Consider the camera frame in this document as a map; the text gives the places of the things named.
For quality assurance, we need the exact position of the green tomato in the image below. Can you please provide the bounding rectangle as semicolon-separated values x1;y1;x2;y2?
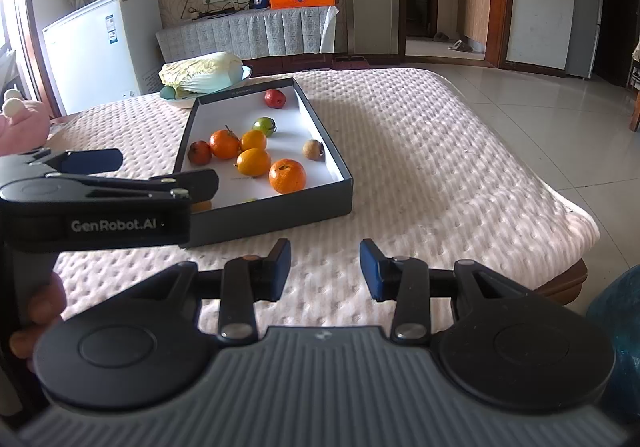
253;117;278;138

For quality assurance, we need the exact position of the red tomato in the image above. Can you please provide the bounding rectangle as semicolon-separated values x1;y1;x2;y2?
264;89;286;109

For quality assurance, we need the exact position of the brown kiwi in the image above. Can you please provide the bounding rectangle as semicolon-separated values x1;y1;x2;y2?
302;140;324;161

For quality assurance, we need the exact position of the wooden kitchen cabinet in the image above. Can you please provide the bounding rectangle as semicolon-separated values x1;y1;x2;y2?
457;0;490;53

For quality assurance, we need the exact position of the person's left hand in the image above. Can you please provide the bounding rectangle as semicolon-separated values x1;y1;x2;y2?
10;273;67;371

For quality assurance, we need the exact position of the reddish orange fruit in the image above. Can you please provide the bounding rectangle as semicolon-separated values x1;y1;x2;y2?
186;141;213;167

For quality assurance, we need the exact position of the orange with stem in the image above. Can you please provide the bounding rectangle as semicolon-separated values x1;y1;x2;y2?
208;126;241;160

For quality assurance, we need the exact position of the pink plush toy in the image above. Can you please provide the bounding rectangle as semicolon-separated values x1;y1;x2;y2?
0;89;50;157

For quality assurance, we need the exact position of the small yellow orange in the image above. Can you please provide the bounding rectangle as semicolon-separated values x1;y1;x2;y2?
240;130;267;152

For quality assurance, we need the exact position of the dark grey cardboard box tray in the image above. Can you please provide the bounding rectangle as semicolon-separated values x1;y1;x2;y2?
174;78;354;248

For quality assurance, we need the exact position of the large orange in box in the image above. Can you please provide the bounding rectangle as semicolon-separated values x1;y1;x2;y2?
269;159;307;194

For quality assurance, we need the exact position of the light blue plate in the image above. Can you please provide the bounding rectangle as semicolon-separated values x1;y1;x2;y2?
158;65;253;109

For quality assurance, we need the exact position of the napa cabbage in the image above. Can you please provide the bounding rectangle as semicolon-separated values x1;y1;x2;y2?
158;52;243;91

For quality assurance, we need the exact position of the white chest freezer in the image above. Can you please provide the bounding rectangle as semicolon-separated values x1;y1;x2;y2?
42;0;164;116

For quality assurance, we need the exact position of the pink quilted table cover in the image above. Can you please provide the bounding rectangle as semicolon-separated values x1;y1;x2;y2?
49;68;600;333

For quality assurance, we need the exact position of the cabinet with grey cloth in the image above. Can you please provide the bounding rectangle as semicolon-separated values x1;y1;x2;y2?
156;6;338;63

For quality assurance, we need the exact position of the teal round object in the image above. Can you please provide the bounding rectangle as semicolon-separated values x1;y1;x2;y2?
586;265;640;424

